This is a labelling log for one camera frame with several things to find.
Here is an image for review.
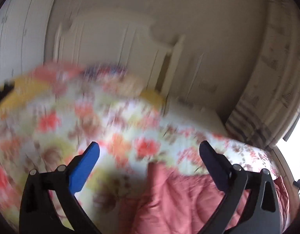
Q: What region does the purple patterned cushion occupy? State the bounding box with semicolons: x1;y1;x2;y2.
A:
83;63;131;78

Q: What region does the floral bed sheet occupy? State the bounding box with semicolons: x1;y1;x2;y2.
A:
0;62;285;234

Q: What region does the white nightstand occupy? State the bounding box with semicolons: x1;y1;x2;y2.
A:
165;96;231;138

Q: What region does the white wardrobe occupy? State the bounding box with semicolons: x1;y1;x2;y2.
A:
0;0;63;86

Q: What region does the beige wall socket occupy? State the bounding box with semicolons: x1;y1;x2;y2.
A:
199;81;218;92

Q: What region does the yellow pillow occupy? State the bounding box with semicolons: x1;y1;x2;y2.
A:
139;90;166;108

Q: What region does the black cloth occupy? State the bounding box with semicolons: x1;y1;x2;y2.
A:
0;83;16;109

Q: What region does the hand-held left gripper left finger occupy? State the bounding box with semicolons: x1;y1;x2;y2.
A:
19;141;100;234

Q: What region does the white wooden bed headboard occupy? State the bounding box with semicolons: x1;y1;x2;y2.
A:
54;7;187;100

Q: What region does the pink quilted jacket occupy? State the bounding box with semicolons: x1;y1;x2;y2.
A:
124;162;291;234

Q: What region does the patterned beige curtain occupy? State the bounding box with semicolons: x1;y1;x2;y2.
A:
224;0;300;149

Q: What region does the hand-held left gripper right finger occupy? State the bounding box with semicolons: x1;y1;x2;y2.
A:
199;141;281;234

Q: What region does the pink floral pillow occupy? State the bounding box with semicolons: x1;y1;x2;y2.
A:
111;74;147;97

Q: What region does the white lamp pole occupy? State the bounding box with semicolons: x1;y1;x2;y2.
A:
188;53;204;98

